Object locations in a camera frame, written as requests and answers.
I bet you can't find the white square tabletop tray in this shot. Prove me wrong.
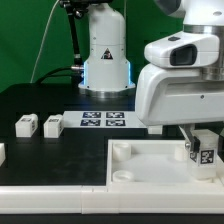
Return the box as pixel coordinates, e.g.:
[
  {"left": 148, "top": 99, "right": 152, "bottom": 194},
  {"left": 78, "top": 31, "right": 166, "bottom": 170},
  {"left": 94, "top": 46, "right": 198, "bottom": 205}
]
[{"left": 105, "top": 138, "right": 224, "bottom": 188}]

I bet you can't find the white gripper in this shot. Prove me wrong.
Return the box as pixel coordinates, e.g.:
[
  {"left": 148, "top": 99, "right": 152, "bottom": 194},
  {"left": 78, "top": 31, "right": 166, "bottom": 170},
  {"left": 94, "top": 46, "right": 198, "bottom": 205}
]
[{"left": 135, "top": 64, "right": 224, "bottom": 162}]

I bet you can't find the white U-shaped obstacle fence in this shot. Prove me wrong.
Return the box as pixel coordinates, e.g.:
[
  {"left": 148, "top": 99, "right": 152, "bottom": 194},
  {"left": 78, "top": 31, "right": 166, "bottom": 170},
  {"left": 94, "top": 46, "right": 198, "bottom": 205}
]
[{"left": 0, "top": 143, "right": 224, "bottom": 215}]

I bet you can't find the black cable bundle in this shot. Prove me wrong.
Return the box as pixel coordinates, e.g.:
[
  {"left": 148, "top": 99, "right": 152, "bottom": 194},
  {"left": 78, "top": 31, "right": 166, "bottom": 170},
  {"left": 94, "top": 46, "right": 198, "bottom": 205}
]
[{"left": 35, "top": 66, "right": 84, "bottom": 84}]

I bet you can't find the white marker plate with tags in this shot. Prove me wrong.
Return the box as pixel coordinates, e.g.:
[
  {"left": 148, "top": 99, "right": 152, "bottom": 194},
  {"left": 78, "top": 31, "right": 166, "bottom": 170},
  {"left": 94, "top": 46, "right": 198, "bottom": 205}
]
[{"left": 63, "top": 111, "right": 144, "bottom": 128}]

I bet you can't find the white cable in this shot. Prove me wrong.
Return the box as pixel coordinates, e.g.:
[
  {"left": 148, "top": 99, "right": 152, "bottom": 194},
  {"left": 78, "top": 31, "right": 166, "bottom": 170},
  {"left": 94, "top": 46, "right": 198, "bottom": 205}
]
[{"left": 29, "top": 0, "right": 60, "bottom": 84}]

